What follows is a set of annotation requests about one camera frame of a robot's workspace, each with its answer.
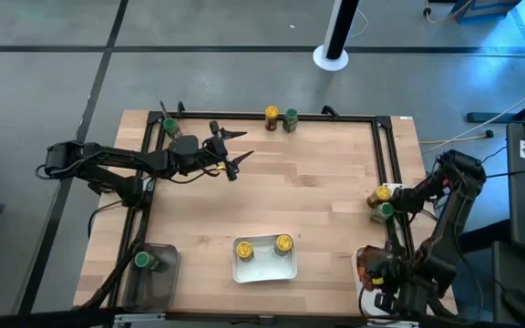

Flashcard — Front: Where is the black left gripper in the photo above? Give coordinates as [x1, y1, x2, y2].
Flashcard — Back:
[167, 120, 256, 183]

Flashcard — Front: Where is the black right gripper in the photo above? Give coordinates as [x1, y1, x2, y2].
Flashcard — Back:
[360, 248, 424, 315]

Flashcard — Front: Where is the yellow-lid spice jar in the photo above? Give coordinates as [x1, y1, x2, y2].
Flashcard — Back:
[365, 184, 394, 210]
[264, 105, 280, 132]
[274, 233, 294, 256]
[235, 241, 255, 263]

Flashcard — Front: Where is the green-lid spice jar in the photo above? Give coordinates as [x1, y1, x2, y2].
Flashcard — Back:
[161, 117, 183, 141]
[370, 201, 395, 225]
[282, 108, 300, 134]
[133, 250, 169, 273]

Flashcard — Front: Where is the white plastic bin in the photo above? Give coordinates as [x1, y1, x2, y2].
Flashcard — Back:
[231, 233, 298, 284]
[351, 245, 410, 316]

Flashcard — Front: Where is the black side table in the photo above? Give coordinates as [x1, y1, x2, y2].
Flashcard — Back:
[492, 241, 525, 328]

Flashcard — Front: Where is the smoky grey plastic bin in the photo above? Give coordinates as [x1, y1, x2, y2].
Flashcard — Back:
[122, 242, 180, 313]

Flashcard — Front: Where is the black desk foot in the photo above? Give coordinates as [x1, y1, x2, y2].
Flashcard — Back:
[466, 88, 525, 143]

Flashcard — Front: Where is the black aluminium crossbar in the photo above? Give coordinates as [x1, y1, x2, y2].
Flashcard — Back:
[0, 307, 519, 328]

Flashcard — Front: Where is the black aluminium table frame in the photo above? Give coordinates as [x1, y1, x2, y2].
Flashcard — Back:
[77, 110, 458, 319]

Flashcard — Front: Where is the black and white post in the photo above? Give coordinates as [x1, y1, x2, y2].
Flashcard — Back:
[312, 0, 363, 73]

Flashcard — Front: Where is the black cable bundle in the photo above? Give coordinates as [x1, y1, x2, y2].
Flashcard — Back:
[78, 213, 154, 312]

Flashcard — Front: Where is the cream floor cable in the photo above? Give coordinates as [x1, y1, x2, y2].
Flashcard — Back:
[419, 76, 525, 156]

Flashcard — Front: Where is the yellow floor cable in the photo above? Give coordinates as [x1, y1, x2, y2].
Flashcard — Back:
[423, 0, 476, 25]

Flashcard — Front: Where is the blue metal desk frame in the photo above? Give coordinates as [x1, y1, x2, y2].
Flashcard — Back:
[452, 0, 525, 86]

